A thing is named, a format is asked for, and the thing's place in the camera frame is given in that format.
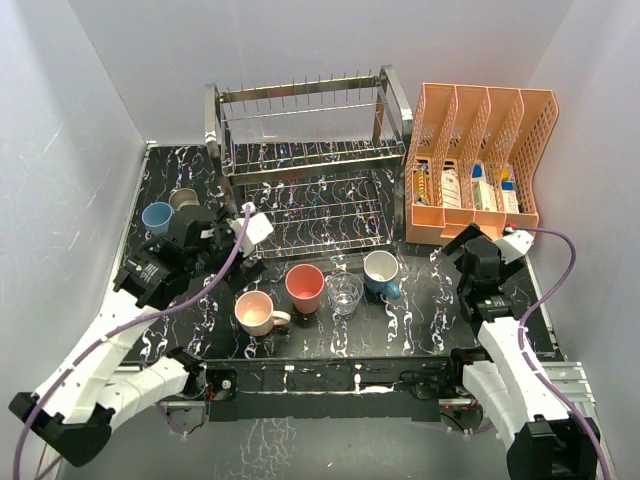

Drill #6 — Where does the light blue tumbler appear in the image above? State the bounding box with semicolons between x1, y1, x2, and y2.
141;202;174;235

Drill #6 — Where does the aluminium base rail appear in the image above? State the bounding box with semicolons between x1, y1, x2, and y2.
34;362;616;480

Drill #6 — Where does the dusty pink tumbler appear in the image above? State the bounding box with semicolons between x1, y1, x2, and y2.
285;264;325;314

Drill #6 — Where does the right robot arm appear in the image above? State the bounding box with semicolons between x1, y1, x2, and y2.
442;223;611;479

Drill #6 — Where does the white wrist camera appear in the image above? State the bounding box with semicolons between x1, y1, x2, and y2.
493;227;534;265
238;202;274;257

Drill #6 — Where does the peach handled mug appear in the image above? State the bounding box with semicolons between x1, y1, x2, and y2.
234;290;291;337

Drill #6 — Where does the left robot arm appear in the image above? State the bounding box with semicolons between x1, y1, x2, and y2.
9;202;274;478

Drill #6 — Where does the white medicine box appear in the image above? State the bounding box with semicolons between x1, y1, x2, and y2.
441;168;462;209

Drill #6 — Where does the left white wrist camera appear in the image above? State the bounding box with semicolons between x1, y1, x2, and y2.
238;202;274;257

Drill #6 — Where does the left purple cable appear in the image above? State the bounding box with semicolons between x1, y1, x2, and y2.
10;202;256;480

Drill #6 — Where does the steel two-tier dish rack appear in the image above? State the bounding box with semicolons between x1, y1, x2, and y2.
204;65;413;261

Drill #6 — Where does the purple cable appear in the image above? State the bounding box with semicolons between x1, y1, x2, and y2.
10;202;256;480
414;227;616;480

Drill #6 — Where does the blue white box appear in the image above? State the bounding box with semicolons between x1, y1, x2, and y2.
471;161;520;213

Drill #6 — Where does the clear glass cup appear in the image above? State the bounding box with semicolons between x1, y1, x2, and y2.
326;272;364;315

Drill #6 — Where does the yellow striped box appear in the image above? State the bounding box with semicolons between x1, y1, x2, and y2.
412;159;432;206

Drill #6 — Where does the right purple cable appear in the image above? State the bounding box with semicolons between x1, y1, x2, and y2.
414;227;616;480

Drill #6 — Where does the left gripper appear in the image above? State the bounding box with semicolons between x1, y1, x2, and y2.
189;206;268;290

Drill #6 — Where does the cream and brown steel cup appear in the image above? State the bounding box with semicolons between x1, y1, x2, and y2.
168;188;200;211

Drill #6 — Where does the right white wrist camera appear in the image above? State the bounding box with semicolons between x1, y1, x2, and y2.
493;227;534;265

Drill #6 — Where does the orange plastic file organizer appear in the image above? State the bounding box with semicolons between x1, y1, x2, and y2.
405;83;559;245

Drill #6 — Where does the blue handled mug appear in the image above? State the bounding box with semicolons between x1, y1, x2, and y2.
363;250;401;300

